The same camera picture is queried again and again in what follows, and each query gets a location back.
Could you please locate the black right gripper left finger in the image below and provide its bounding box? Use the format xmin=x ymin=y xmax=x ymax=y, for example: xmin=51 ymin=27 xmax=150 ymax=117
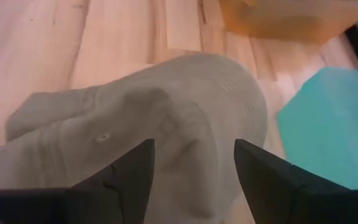
xmin=0 ymin=138 xmax=156 ymax=224

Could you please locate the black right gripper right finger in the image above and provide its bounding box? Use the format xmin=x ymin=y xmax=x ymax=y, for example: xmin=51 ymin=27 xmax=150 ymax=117
xmin=234 ymin=138 xmax=358 ymax=224

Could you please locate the beige fabric hat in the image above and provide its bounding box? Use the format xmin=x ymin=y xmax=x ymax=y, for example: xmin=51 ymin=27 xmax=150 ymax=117
xmin=0 ymin=52 xmax=269 ymax=224

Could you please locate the teal translucent plastic bin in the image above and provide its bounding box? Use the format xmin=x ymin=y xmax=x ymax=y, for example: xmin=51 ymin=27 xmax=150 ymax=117
xmin=277 ymin=67 xmax=358 ymax=190

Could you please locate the orange translucent plastic bin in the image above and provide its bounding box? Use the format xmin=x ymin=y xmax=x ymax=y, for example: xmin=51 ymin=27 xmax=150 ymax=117
xmin=218 ymin=0 xmax=358 ymax=44

